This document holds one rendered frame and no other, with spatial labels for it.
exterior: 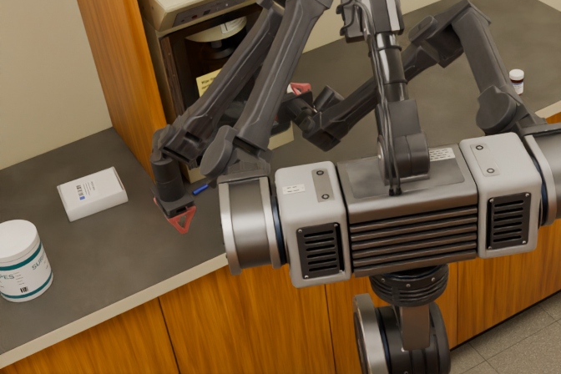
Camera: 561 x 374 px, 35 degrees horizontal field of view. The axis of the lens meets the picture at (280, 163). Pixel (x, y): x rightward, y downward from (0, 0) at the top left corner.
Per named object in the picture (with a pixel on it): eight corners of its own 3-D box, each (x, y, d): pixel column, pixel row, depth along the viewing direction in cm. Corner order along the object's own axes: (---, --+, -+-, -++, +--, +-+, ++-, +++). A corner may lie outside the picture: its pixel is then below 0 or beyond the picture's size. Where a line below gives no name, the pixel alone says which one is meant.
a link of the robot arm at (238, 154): (238, 164, 149) (263, 177, 151) (235, 129, 157) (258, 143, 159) (207, 199, 153) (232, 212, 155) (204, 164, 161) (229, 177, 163)
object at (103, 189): (60, 197, 239) (56, 185, 236) (117, 177, 243) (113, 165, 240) (69, 222, 230) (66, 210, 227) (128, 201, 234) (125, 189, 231)
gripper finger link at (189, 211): (189, 214, 203) (181, 183, 197) (202, 232, 197) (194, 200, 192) (162, 226, 201) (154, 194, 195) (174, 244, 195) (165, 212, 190)
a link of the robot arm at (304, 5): (306, -44, 162) (348, -15, 167) (270, -27, 174) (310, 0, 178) (213, 174, 151) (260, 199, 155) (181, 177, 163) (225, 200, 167)
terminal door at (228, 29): (189, 169, 234) (159, 36, 210) (290, 127, 243) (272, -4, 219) (191, 169, 233) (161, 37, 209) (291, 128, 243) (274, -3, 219)
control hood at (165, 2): (154, 29, 208) (144, -9, 202) (274, -13, 219) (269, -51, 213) (173, 48, 200) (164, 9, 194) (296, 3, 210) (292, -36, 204)
